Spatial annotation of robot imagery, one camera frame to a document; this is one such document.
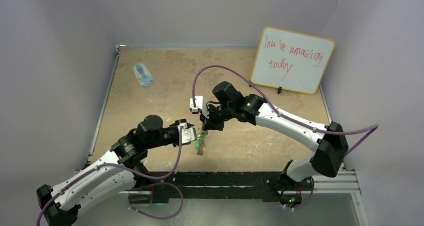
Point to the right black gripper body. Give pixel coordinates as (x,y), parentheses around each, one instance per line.
(218,116)

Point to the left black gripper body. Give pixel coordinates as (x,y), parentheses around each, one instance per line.
(167,135)

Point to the metal disc with keyrings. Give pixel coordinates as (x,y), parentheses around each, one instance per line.
(202,134)

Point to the green tag key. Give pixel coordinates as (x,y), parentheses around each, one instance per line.
(199,144)

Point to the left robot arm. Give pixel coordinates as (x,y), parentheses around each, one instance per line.
(119,169)

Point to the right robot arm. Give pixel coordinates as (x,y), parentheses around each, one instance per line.
(327,144)

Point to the black base beam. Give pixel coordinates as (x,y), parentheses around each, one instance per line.
(268,186)

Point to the blue white blister package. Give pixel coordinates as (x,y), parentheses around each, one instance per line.
(142,74)

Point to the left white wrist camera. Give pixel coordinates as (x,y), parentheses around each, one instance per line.
(187,133)

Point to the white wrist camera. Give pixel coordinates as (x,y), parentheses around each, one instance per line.
(187,133)
(198,105)

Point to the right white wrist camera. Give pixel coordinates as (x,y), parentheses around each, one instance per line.
(198,105)

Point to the whiteboard with yellow frame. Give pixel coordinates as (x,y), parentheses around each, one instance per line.
(291,60)

